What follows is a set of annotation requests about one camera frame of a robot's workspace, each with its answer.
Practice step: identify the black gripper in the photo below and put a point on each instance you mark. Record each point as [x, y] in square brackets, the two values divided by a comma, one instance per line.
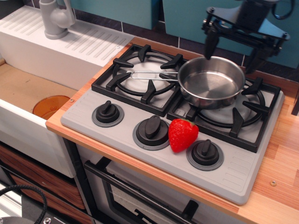
[247, 25]

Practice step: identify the stainless steel pot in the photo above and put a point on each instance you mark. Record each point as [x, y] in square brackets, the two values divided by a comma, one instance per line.
[206, 84]

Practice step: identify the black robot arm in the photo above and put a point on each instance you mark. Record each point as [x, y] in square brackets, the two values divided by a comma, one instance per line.
[247, 24]

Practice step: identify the red plastic strawberry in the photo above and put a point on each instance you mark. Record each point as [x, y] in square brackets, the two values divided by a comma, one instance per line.
[182, 133]

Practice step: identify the black right stove knob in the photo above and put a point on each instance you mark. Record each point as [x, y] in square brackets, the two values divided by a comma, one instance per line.
[205, 155]

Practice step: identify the black stove knob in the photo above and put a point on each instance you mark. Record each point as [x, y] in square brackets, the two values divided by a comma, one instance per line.
[107, 115]
[151, 134]
[205, 155]

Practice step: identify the grey toy stove top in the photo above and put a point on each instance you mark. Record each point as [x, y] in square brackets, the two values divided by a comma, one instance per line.
[233, 180]

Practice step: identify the black middle stove knob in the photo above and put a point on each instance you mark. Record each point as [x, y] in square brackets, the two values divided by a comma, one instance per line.
[151, 134]

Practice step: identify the black left stove knob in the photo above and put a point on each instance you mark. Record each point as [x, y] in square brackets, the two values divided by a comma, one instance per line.
[107, 115]

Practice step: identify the black right burner grate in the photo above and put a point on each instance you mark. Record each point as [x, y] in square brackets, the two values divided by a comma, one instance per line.
[244, 124]

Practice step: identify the black burner grate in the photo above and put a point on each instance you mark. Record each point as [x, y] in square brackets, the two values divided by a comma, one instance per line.
[149, 95]
[244, 124]

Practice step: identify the black left burner grate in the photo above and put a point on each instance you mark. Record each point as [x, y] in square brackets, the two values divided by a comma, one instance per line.
[149, 95]

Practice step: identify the grey toy faucet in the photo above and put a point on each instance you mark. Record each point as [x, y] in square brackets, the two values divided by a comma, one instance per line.
[56, 21]

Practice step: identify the orange plastic bowl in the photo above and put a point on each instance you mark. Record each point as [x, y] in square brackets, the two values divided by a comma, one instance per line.
[46, 107]

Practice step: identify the white toy sink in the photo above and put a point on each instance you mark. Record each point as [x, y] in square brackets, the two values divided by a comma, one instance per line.
[33, 67]

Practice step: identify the wood drawer fronts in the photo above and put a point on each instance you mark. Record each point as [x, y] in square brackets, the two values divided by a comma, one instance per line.
[63, 196]

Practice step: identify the oven door with black handle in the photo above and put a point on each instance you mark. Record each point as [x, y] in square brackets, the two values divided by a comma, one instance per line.
[132, 198]

